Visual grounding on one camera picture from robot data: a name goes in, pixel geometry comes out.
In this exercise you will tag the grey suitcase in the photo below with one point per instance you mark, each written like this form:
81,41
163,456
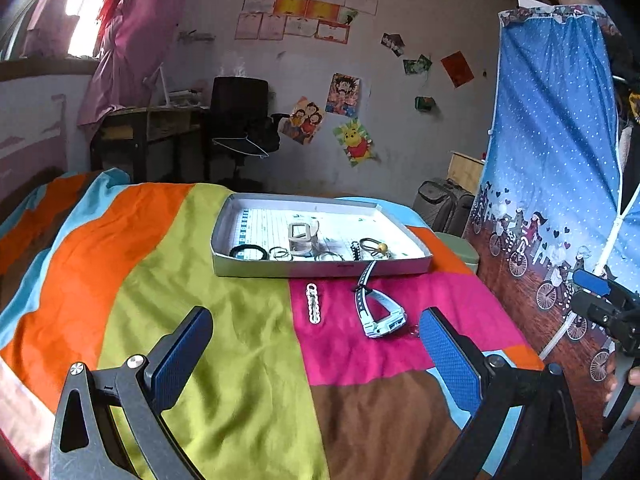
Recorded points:
442,207

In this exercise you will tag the cartoon family poster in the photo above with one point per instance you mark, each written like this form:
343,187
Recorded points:
302,120

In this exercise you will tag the green wall photo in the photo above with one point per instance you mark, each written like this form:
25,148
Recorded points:
417,65

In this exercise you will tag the colourful striped blanket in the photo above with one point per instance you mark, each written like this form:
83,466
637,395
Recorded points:
225,335

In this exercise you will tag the beige square watch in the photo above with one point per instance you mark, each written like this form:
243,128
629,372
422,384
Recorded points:
300,247

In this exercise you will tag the red paper sheet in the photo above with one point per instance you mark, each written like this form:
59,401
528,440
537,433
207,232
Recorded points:
457,69

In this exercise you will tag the blue and white wristwatch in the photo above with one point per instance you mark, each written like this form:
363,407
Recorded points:
380,327

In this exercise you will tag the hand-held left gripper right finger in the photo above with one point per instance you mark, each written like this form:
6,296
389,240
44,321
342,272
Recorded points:
450,360

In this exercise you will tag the person's right hand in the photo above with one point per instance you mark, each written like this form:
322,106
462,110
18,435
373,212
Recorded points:
635,377

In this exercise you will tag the yellow bear sticker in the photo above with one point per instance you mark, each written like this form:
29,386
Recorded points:
355,141

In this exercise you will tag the wooden box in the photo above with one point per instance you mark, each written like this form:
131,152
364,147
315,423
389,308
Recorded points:
465,172

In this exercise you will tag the dark wall photo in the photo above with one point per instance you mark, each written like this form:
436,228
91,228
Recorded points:
393,44

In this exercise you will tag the white desk lamp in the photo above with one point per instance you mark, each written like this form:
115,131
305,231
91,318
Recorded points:
162,87

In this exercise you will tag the black office chair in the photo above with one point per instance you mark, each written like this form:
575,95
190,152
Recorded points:
237,105

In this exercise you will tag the green wall holder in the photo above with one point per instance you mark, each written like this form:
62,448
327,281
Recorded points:
425,104

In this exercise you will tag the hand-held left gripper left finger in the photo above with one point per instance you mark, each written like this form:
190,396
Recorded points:
180,355

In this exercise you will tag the large pink curtain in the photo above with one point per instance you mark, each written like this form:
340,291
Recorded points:
135,50

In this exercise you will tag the red tassel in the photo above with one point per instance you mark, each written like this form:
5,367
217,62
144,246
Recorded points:
112,0

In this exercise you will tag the grey cardboard tray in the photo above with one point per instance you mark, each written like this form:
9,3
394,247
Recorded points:
260,225

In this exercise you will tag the white flat device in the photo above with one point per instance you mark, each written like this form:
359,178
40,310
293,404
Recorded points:
185,99

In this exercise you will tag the small pink curtain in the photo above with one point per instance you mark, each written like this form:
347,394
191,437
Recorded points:
50,20

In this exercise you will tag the group of wall certificates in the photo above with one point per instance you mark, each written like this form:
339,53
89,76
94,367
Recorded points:
300,15

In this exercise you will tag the wooden desk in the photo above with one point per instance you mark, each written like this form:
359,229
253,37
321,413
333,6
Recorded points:
150,120

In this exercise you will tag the cartoon boy poster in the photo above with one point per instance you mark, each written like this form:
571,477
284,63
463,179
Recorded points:
343,95

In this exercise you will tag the white clothes hanger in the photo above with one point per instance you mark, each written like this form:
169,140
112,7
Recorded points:
250,141

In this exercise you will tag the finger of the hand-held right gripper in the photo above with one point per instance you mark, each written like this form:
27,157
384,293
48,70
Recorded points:
595,309
591,281

